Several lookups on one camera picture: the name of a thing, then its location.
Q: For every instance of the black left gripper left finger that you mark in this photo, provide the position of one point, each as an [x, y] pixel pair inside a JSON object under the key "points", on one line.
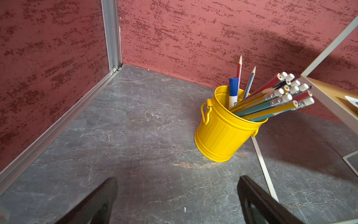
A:
{"points": [[96, 208]]}

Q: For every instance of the wooden shelf with white frame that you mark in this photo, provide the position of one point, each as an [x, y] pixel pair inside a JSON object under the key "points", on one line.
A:
{"points": [[327, 95]]}

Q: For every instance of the left aluminium corner post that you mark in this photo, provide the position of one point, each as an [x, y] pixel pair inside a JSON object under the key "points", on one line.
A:
{"points": [[112, 34]]}

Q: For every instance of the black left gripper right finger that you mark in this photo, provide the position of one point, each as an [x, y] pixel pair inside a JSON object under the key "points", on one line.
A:
{"points": [[259, 207]]}

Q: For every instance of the pens in cup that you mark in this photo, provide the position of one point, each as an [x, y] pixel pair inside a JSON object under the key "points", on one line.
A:
{"points": [[281, 94]]}

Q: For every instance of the yellow pen cup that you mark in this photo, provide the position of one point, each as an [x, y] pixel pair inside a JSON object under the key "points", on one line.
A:
{"points": [[221, 133]]}

